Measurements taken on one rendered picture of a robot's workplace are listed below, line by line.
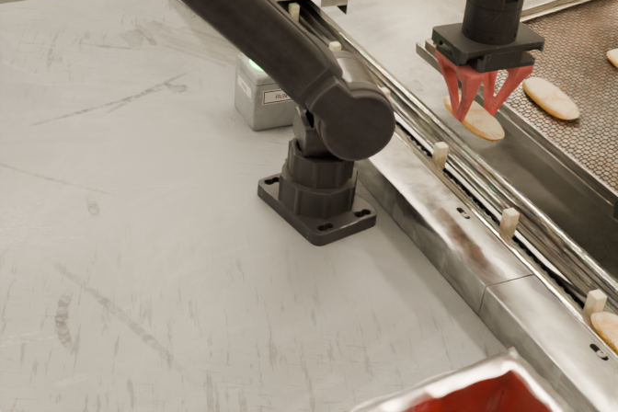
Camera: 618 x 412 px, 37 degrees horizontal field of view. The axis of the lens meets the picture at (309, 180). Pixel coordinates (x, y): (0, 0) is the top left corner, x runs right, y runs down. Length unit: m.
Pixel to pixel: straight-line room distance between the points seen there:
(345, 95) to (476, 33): 0.15
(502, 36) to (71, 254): 0.49
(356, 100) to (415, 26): 0.61
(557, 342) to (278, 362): 0.25
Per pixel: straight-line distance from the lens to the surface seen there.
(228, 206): 1.03
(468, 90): 0.98
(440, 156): 1.09
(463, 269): 0.93
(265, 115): 1.17
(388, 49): 1.42
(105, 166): 1.10
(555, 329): 0.88
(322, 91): 0.91
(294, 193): 0.99
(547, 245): 1.00
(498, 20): 0.96
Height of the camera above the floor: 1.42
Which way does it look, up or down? 33 degrees down
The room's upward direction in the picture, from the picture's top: 6 degrees clockwise
